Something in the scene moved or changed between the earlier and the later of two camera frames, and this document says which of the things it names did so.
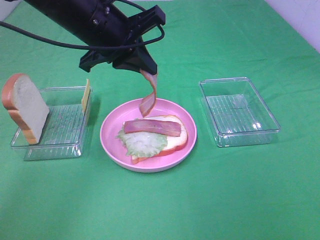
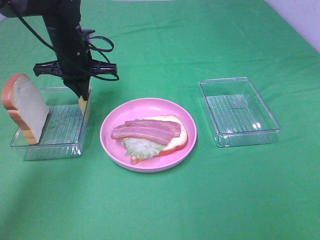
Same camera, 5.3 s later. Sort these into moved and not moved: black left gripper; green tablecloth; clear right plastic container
Moved: black left gripper
Not moved: clear right plastic container; green tablecloth
